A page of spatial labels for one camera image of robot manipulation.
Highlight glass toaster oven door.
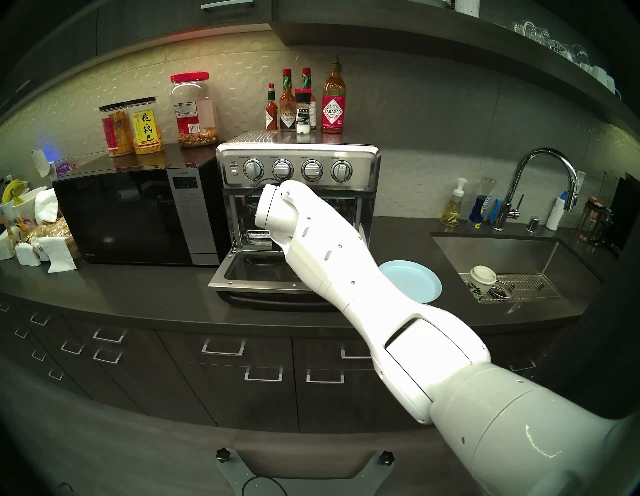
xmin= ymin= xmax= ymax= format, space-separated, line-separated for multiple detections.
xmin=207 ymin=248 xmax=348 ymax=313

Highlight stainless steel toaster oven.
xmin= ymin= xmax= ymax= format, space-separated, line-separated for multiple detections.
xmin=216 ymin=131 xmax=382 ymax=253

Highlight light blue plate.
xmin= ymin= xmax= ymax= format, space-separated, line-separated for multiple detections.
xmin=378 ymin=260 xmax=443 ymax=304

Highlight medium Tabasco sauce bottle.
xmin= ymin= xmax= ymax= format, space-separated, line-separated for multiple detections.
xmin=301 ymin=68 xmax=317 ymax=132
xmin=279 ymin=69 xmax=297 ymax=132

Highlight yellow soap pump bottle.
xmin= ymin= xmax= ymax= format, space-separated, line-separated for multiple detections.
xmin=440 ymin=177 xmax=468 ymax=228

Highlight large orange Tabasco bottle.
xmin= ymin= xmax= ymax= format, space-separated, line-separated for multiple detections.
xmin=321 ymin=55 xmax=347 ymax=135

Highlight small red hot sauce bottle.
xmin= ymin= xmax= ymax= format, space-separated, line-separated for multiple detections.
xmin=265 ymin=83 xmax=279 ymax=132

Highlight blue dish soap bottle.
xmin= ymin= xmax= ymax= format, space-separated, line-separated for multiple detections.
xmin=469 ymin=194 xmax=493 ymax=224

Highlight paper cup white lid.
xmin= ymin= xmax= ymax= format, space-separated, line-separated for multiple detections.
xmin=469 ymin=265 xmax=497 ymax=302

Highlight dark wood drawer cabinet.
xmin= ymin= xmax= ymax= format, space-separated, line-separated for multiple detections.
xmin=0 ymin=295 xmax=546 ymax=433

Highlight black Panasonic microwave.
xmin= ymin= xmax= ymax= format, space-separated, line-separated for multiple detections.
xmin=52 ymin=160 xmax=226 ymax=267

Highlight clear jar red lid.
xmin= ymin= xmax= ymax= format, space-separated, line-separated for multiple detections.
xmin=170 ymin=72 xmax=220 ymax=148

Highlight stainless steel sink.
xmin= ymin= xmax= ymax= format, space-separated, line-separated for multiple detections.
xmin=431 ymin=232 xmax=603 ymax=321

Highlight snack jar yellow label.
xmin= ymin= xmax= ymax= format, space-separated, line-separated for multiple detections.
xmin=127 ymin=97 xmax=165 ymax=156

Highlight snack jar red label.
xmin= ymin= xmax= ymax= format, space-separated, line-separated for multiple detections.
xmin=99 ymin=102 xmax=136 ymax=158

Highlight white bottle blue cap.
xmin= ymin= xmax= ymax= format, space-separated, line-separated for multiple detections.
xmin=546 ymin=191 xmax=569 ymax=232

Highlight grey robot mounting plate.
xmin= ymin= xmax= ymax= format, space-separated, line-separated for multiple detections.
xmin=216 ymin=449 xmax=396 ymax=496

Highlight chrome gooseneck faucet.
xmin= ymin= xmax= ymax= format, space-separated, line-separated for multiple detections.
xmin=494 ymin=148 xmax=580 ymax=232

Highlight clear bag of bread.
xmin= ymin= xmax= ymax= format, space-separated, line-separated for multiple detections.
xmin=25 ymin=217 xmax=81 ymax=258

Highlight glass copper French press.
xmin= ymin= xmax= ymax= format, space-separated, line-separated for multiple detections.
xmin=577 ymin=196 xmax=608 ymax=245

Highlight white upright tissue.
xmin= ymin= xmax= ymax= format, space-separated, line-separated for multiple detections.
xmin=34 ymin=188 xmax=61 ymax=224

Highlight white bowl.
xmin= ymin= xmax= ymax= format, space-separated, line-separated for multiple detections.
xmin=0 ymin=187 xmax=48 ymax=223

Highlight black coffee machine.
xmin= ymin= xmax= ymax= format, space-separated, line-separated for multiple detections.
xmin=607 ymin=172 xmax=640 ymax=253

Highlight yellow banana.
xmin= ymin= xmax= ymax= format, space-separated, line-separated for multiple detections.
xmin=4 ymin=180 xmax=30 ymax=205

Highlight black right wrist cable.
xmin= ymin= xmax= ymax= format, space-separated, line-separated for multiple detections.
xmin=243 ymin=178 xmax=282 ymax=211

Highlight steel sink wire rack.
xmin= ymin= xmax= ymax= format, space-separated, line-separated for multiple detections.
xmin=460 ymin=272 xmax=565 ymax=303

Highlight dark open wall shelf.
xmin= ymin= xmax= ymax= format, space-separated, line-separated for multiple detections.
xmin=270 ymin=0 xmax=640 ymax=136

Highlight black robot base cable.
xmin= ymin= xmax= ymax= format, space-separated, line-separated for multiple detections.
xmin=241 ymin=475 xmax=289 ymax=496

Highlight silver wall cabinet handle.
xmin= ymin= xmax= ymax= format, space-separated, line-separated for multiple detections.
xmin=200 ymin=0 xmax=254 ymax=12

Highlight dark wall cabinet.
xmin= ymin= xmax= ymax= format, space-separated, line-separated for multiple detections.
xmin=0 ymin=0 xmax=275 ymax=118

